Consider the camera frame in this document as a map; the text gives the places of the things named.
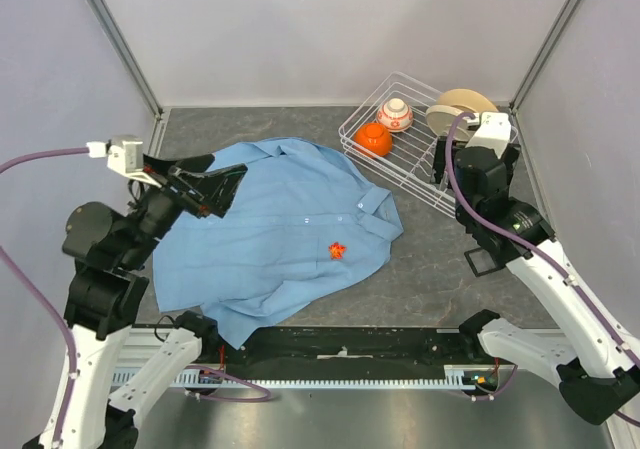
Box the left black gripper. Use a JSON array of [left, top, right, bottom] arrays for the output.
[[121, 151, 249, 267]]

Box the light blue button shirt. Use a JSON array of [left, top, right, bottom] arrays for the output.
[[152, 138, 403, 347]]

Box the red gold leaf brooch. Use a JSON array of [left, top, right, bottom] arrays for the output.
[[328, 242, 347, 260]]

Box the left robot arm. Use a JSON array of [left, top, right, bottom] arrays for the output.
[[25, 147, 247, 448]]

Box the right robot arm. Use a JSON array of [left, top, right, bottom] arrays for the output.
[[434, 137, 639, 426]]

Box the beige plate front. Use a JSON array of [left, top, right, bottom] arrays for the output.
[[425, 104, 471, 141]]

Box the tan plate rear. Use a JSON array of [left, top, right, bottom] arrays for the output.
[[436, 88, 498, 113]]

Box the white red patterned bowl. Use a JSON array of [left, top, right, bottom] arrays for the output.
[[376, 98, 414, 133]]

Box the orange bowl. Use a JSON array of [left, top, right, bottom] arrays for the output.
[[354, 122, 393, 157]]

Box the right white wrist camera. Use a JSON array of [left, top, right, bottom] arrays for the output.
[[466, 112, 512, 158]]

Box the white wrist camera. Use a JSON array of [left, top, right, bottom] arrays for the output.
[[86, 135, 144, 176], [466, 112, 512, 158]]

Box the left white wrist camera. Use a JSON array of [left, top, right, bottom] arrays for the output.
[[86, 135, 144, 176]]

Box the white wire dish rack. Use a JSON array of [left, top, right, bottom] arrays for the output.
[[339, 72, 518, 218]]

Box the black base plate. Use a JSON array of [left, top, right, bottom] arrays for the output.
[[192, 326, 495, 379]]

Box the slotted cable duct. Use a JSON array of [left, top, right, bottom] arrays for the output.
[[112, 363, 519, 389]]

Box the right aluminium frame post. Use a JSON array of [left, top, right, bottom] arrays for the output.
[[509, 0, 583, 115]]

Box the aluminium frame post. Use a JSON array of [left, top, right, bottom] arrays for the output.
[[509, 0, 583, 115], [69, 0, 166, 118]]

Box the left aluminium frame post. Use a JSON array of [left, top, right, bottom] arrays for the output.
[[69, 0, 166, 118]]

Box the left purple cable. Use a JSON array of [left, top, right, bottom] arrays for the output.
[[0, 147, 91, 449]]

